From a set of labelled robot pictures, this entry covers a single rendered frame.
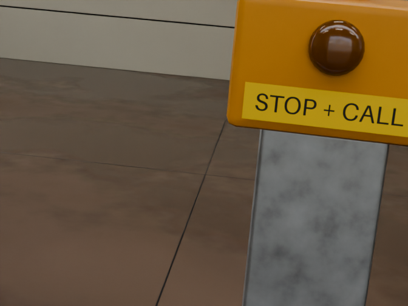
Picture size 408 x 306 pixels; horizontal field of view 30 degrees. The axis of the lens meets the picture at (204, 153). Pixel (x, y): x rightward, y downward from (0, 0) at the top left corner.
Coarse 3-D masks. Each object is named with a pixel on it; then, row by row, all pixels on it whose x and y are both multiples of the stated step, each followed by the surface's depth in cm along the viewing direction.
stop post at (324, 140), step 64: (256, 0) 44; (320, 0) 44; (384, 0) 51; (256, 64) 44; (384, 64) 43; (256, 128) 46; (320, 128) 45; (384, 128) 44; (256, 192) 48; (320, 192) 48; (256, 256) 49; (320, 256) 49
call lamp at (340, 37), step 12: (324, 24) 43; (336, 24) 43; (348, 24) 43; (312, 36) 43; (324, 36) 43; (336, 36) 42; (348, 36) 42; (360, 36) 43; (312, 48) 43; (324, 48) 43; (336, 48) 42; (348, 48) 42; (360, 48) 43; (312, 60) 43; (324, 60) 43; (336, 60) 43; (348, 60) 43; (360, 60) 43; (324, 72) 43; (336, 72) 43; (348, 72) 43
